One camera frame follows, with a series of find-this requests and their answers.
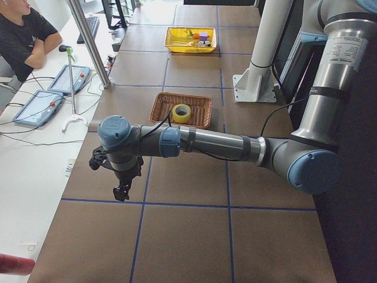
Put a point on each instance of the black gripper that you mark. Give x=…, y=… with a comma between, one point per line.
x=126, y=175

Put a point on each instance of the yellow tape roll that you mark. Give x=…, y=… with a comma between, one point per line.
x=181, y=113

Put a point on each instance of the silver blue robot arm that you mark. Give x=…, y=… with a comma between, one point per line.
x=307, y=159

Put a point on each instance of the brown wicker basket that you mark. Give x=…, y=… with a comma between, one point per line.
x=200, y=108

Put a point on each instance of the yellow plastic basket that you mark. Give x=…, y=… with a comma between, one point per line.
x=176, y=40

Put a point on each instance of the white green grabber stick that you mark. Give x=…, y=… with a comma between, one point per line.
x=74, y=117

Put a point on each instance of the near teach pendant tablet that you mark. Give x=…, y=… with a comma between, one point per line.
x=39, y=108

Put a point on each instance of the teach pendant tablet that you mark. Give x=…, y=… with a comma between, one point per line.
x=39, y=108
x=62, y=82

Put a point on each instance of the far teach pendant tablet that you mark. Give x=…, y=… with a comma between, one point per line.
x=62, y=82

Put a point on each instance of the black computer mouse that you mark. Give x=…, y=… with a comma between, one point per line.
x=65, y=48

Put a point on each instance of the toy croissant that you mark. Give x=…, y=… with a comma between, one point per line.
x=192, y=44

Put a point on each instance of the black monitor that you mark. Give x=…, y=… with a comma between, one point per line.
x=114, y=14

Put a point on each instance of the toy carrot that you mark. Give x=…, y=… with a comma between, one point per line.
x=191, y=34

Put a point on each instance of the purple foam cube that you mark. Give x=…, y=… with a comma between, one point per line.
x=203, y=36

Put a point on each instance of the seated person in black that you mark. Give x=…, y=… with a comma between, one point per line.
x=26, y=37

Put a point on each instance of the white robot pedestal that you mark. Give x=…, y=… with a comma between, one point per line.
x=256, y=85

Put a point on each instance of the aluminium frame post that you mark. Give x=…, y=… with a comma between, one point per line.
x=83, y=27

